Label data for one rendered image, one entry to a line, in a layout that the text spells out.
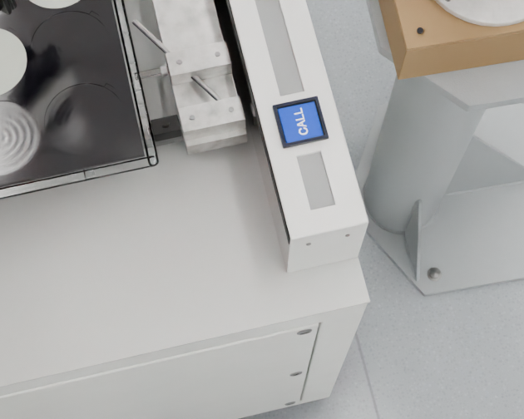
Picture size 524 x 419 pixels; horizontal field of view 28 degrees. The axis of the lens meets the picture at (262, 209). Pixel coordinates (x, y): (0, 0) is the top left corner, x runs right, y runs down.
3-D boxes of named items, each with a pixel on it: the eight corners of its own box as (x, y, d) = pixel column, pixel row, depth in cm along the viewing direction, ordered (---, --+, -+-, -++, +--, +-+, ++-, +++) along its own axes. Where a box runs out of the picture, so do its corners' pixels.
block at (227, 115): (185, 141, 133) (183, 131, 130) (179, 117, 134) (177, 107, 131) (245, 128, 133) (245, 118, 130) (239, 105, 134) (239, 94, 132)
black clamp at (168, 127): (155, 142, 132) (153, 134, 130) (151, 126, 133) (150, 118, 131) (181, 136, 133) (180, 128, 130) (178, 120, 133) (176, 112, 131)
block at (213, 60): (171, 86, 135) (170, 75, 132) (166, 63, 136) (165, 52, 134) (232, 73, 136) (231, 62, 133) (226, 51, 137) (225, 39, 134)
